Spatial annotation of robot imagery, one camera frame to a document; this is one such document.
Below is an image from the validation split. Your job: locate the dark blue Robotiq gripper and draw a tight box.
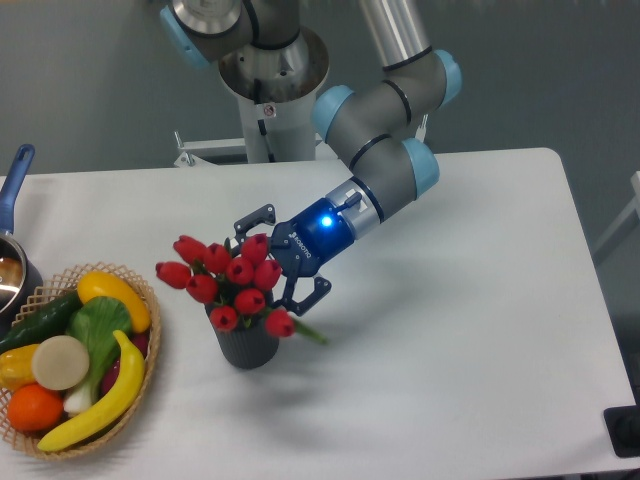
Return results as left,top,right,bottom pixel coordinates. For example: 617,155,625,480
224,177,382,317

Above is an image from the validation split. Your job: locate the red tulip bouquet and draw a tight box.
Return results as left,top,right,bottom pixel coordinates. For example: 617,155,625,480
155,233,327,344

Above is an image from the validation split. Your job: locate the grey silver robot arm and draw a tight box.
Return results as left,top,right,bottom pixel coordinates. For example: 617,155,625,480
160,1,462,315

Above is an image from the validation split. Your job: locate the dark grey ribbed vase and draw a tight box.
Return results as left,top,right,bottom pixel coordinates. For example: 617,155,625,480
213,315,280,370

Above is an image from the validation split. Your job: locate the purple eggplant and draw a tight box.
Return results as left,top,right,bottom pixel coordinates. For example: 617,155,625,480
100,332,149,397

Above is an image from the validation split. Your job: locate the yellow squash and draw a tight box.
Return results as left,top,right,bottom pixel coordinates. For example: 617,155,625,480
77,271,151,333

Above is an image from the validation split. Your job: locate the yellow banana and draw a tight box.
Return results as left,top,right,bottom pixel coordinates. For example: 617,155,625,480
37,330,145,453

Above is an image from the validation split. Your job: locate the green bok choy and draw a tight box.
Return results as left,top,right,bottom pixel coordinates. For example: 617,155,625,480
64,296,132,416

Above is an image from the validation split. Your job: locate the woven wicker basket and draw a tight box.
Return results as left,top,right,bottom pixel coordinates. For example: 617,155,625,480
1,262,161,461

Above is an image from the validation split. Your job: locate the green cucumber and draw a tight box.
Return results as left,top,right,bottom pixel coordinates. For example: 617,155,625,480
1,290,82,353

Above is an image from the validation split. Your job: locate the beige round disc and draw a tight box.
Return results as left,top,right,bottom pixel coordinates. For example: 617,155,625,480
31,335,90,391

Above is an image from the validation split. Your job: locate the yellow bell pepper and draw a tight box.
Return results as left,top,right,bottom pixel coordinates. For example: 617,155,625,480
0,344,39,391

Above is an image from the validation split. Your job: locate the orange fruit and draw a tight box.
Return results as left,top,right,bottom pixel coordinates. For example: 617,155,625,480
7,384,63,432

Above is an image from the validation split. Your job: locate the white furniture edge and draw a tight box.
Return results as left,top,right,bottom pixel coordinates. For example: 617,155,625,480
591,171,639,267

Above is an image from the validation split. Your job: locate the black device at table edge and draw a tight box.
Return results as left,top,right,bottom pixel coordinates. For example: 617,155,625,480
603,405,639,458

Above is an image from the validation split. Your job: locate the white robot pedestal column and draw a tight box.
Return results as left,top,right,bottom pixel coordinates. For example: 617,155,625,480
218,27,329,163

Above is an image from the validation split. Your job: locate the blue handled saucepan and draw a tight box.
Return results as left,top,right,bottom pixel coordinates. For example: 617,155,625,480
1,144,43,337

